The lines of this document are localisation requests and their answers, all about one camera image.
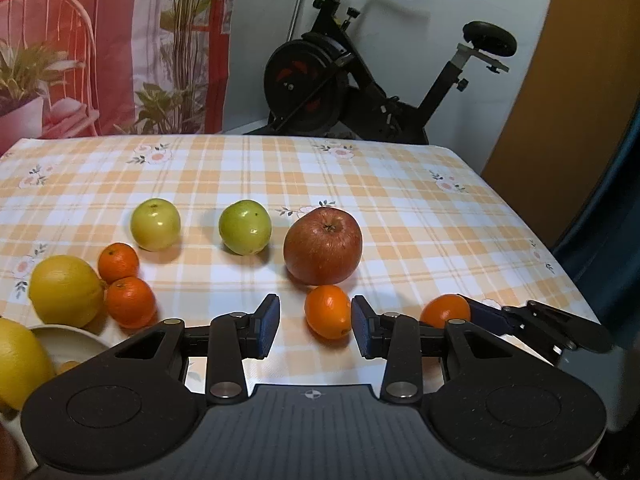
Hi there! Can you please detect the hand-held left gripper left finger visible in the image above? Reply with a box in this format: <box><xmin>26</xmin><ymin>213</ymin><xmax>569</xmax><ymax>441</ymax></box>
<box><xmin>111</xmin><ymin>294</ymin><xmax>281</xmax><ymax>405</ymax></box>

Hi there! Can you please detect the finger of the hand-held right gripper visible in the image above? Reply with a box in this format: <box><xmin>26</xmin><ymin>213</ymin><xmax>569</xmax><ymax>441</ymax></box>
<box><xmin>462</xmin><ymin>295</ymin><xmax>615</xmax><ymax>367</ymax></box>

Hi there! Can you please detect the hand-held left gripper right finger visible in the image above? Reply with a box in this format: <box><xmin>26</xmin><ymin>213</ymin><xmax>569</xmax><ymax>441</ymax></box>
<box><xmin>350</xmin><ymin>295</ymin><xmax>532</xmax><ymax>405</ymax></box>

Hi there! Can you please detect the orange mandarin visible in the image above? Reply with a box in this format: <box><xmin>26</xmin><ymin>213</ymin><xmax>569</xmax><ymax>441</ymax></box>
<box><xmin>104</xmin><ymin>277</ymin><xmax>157</xmax><ymax>330</ymax></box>
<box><xmin>98</xmin><ymin>242</ymin><xmax>140</xmax><ymax>284</ymax></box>
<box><xmin>419</xmin><ymin>294</ymin><xmax>472</xmax><ymax>330</ymax></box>
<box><xmin>304</xmin><ymin>285</ymin><xmax>352</xmax><ymax>339</ymax></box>

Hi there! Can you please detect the brownish red apple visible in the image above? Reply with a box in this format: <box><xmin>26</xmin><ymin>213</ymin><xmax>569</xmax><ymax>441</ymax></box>
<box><xmin>283</xmin><ymin>207</ymin><xmax>363</xmax><ymax>286</ymax></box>

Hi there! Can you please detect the cream round plate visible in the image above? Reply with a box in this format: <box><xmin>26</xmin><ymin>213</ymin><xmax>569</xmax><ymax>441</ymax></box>
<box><xmin>0</xmin><ymin>324</ymin><xmax>110</xmax><ymax>431</ymax></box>

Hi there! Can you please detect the large yellow lemon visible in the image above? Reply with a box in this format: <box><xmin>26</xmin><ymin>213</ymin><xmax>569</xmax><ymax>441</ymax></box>
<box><xmin>28</xmin><ymin>255</ymin><xmax>106</xmax><ymax>328</ymax></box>

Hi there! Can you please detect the green apple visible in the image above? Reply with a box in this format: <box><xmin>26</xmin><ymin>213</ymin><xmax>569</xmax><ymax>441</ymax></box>
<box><xmin>218</xmin><ymin>200</ymin><xmax>272</xmax><ymax>256</ymax></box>
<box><xmin>131</xmin><ymin>198</ymin><xmax>181</xmax><ymax>252</ymax></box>

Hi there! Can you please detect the orange plaid floral tablecloth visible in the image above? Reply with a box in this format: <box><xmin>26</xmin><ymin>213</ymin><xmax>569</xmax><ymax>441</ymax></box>
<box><xmin>0</xmin><ymin>135</ymin><xmax>601</xmax><ymax>401</ymax></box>

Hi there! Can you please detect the dark blue cloth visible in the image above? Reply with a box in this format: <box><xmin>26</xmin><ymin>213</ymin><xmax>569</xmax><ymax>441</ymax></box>
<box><xmin>552</xmin><ymin>125</ymin><xmax>640</xmax><ymax>431</ymax></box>

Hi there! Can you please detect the orange wooden door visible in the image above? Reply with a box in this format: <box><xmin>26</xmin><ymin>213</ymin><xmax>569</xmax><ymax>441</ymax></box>
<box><xmin>481</xmin><ymin>0</ymin><xmax>640</xmax><ymax>253</ymax></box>

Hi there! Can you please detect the black exercise bike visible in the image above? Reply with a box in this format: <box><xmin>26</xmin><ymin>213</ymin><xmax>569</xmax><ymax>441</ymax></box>
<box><xmin>245</xmin><ymin>0</ymin><xmax>517</xmax><ymax>146</ymax></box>

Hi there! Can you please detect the metal pole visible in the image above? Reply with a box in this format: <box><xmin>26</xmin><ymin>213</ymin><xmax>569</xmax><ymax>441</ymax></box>
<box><xmin>287</xmin><ymin>0</ymin><xmax>314</xmax><ymax>41</ymax></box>

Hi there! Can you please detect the printed red chair backdrop cloth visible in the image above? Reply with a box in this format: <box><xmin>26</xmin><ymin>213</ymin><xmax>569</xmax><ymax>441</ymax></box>
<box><xmin>0</xmin><ymin>0</ymin><xmax>239</xmax><ymax>153</ymax></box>

